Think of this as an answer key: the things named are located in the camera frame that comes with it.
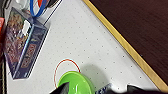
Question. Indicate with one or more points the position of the red air hockey paddle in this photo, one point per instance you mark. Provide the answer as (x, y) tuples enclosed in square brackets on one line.
[(40, 2)]

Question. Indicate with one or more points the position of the black air hockey paddle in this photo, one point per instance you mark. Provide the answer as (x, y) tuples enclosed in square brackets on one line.
[(51, 2)]

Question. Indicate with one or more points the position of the red game box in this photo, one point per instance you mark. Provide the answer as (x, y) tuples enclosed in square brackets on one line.
[(1, 26)]

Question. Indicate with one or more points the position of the colourful snack box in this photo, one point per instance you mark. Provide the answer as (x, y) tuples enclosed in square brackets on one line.
[(23, 46)]

